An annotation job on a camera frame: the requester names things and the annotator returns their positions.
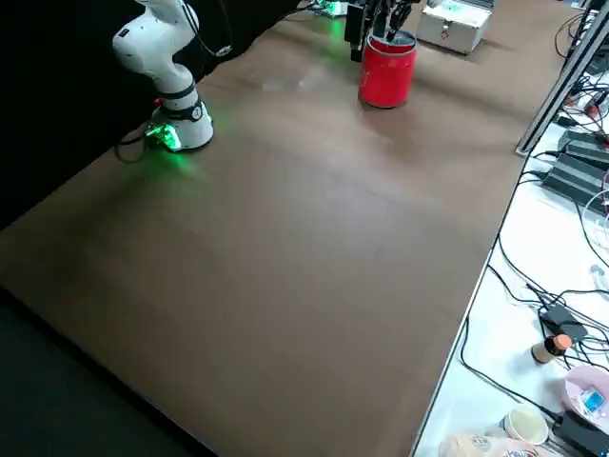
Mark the black power brick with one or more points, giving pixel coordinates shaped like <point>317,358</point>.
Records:
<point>571,178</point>
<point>583,143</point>

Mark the large black adapter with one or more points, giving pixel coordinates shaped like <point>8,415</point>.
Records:
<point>580,435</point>

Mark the small red clip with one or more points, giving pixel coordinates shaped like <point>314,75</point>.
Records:
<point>595,110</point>

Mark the blue white packet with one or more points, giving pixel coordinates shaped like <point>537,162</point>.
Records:
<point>592,400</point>

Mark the aluminium profile post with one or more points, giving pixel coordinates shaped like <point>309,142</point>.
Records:
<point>554,95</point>

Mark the paper cup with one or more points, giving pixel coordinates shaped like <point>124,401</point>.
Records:
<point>523,423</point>

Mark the brown bottle orange cap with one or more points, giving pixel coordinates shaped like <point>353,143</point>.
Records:
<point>547,351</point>

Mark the small black adapter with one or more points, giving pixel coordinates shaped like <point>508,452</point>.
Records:
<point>563,323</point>

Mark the silver aluminium case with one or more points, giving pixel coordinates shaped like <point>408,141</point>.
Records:
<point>452,31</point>

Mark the red push-button trash can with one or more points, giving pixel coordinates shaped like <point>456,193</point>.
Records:
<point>383,76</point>

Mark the pink bowl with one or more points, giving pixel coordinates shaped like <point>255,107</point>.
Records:
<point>578,381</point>

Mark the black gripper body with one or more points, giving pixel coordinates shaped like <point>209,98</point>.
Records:
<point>357,24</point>

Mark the pink printed bag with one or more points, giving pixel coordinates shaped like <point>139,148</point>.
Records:
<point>480,447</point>

